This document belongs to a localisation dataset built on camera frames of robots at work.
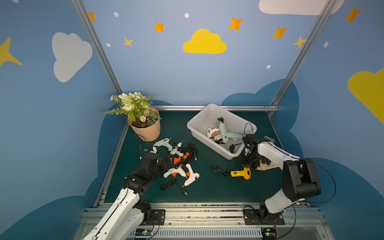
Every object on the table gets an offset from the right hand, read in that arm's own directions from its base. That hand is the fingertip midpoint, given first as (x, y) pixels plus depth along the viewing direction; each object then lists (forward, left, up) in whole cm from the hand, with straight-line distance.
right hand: (247, 164), depth 90 cm
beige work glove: (+1, -12, -2) cm, 12 cm away
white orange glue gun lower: (-6, +42, +2) cm, 42 cm away
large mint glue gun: (+19, +12, +5) cm, 23 cm away
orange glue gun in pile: (+1, +44, -1) cm, 44 cm away
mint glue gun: (+13, +54, 0) cm, 56 cm away
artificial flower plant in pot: (+20, +66, +16) cm, 71 cm away
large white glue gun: (+25, +19, 0) cm, 32 cm away
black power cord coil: (+13, +8, -1) cm, 15 cm away
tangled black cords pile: (+7, +37, +1) cm, 38 cm away
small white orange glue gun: (-9, +34, -1) cm, 35 cm away
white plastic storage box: (+37, +24, 0) cm, 44 cm away
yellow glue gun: (-6, +2, +1) cm, 6 cm away
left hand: (-5, +47, +12) cm, 49 cm away
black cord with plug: (-14, +45, -1) cm, 47 cm away
